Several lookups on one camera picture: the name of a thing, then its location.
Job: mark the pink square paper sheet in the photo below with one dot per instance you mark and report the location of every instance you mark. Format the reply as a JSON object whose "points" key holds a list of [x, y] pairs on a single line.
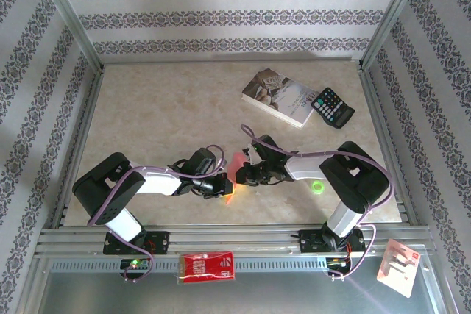
{"points": [[235, 161]]}

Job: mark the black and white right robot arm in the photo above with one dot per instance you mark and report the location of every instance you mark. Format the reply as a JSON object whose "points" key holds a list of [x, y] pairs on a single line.
{"points": [[353, 178]]}

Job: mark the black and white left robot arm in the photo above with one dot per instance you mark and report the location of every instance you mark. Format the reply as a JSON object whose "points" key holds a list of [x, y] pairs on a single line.
{"points": [[106, 189]]}

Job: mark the grey sheet metal tray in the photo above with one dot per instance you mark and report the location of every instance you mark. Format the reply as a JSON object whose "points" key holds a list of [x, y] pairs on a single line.
{"points": [[257, 295]]}

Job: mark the green tape roll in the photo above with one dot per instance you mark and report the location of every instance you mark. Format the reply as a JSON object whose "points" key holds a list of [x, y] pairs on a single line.
{"points": [[317, 186]]}

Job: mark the paperback book with photo cover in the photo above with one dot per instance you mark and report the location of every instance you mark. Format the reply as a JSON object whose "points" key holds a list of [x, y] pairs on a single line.
{"points": [[276, 95]]}

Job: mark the red packet in clear bag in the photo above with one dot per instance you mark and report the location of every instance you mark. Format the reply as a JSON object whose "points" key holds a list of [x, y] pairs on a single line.
{"points": [[206, 266]]}

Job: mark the black calculator with coloured keys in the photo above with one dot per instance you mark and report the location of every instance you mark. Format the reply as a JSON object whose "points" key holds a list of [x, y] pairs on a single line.
{"points": [[333, 106]]}

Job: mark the small black controller board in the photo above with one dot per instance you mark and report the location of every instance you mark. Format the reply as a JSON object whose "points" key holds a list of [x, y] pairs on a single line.
{"points": [[338, 263], [135, 264]]}

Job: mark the pink blister pack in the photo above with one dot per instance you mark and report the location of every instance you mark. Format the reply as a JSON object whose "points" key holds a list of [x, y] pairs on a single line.
{"points": [[399, 268]]}

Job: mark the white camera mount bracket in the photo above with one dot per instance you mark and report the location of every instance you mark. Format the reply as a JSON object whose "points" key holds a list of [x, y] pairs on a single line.
{"points": [[249, 154], [221, 165]]}

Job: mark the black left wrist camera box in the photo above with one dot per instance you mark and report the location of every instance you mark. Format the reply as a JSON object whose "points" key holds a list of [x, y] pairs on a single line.
{"points": [[201, 161]]}

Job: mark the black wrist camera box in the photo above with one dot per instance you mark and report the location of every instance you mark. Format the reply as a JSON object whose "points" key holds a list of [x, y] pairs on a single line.
{"points": [[266, 146], [201, 161]]}

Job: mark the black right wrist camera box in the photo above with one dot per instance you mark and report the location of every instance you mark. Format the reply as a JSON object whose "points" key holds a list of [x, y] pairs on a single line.
{"points": [[266, 146]]}

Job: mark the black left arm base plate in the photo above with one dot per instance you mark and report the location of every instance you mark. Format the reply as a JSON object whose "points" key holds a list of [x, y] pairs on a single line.
{"points": [[160, 242]]}

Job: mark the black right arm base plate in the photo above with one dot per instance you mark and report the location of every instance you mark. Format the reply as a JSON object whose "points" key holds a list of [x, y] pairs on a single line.
{"points": [[311, 243]]}

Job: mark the thin aluminium table edge rail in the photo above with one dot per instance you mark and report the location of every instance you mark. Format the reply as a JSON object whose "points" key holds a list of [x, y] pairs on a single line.
{"points": [[221, 61]]}

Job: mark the aluminium table side rail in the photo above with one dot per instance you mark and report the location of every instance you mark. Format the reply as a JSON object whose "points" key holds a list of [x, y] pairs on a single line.
{"points": [[84, 126], [380, 115]]}

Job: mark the aluminium upright frame post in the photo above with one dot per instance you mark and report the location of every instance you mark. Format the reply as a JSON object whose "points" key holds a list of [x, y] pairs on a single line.
{"points": [[70, 16], [390, 16]]}

